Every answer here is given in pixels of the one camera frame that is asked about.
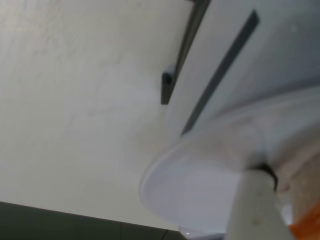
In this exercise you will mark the orange striped shrimp toy sushi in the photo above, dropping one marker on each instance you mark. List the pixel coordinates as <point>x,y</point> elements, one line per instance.
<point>310,220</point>

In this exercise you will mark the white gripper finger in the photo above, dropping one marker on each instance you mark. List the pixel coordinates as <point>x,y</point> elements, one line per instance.
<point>255,212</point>

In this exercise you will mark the white round plastic plate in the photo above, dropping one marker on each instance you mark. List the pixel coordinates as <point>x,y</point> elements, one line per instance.
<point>190,190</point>

